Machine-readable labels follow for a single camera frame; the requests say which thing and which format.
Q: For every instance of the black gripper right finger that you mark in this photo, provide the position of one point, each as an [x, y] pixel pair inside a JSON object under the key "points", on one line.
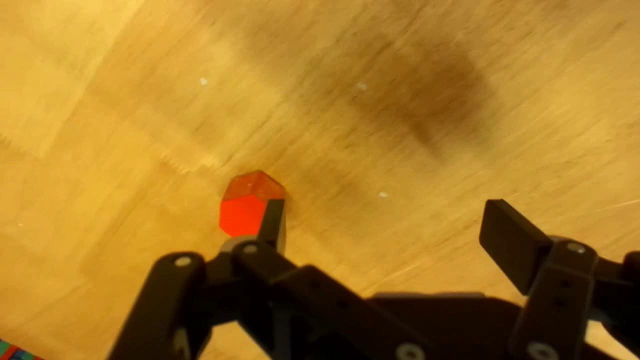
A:
{"points": [[565, 283]]}

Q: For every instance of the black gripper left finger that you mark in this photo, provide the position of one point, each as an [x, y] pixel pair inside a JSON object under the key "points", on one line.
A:
{"points": [[248, 283]]}

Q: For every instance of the orange hexagonal block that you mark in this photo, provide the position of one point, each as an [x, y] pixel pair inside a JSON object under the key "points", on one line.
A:
{"points": [[245, 203]]}

